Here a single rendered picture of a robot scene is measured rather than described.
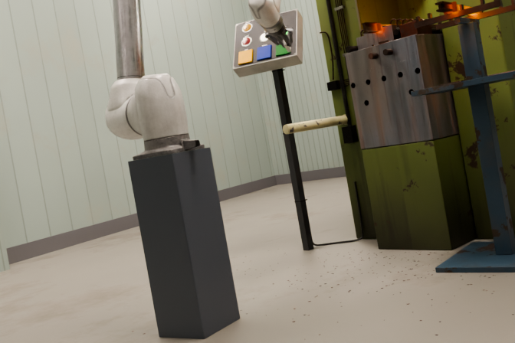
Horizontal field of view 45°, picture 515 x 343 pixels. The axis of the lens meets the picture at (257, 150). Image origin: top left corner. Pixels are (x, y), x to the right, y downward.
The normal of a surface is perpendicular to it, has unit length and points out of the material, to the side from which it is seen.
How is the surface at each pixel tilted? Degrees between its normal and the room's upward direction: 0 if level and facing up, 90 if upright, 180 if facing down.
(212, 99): 90
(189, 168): 90
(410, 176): 90
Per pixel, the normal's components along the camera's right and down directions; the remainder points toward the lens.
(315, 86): -0.55, 0.11
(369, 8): 0.67, -0.11
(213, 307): 0.82, -0.13
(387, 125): -0.72, 0.14
